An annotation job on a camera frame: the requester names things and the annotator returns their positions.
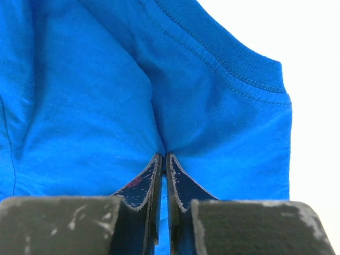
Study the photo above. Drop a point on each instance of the blue printed t-shirt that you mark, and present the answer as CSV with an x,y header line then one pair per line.
x,y
92,90

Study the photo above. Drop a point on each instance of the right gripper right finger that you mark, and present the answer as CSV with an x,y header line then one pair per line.
x,y
181,189

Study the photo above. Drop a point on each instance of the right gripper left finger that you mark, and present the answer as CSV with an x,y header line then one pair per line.
x,y
137,227

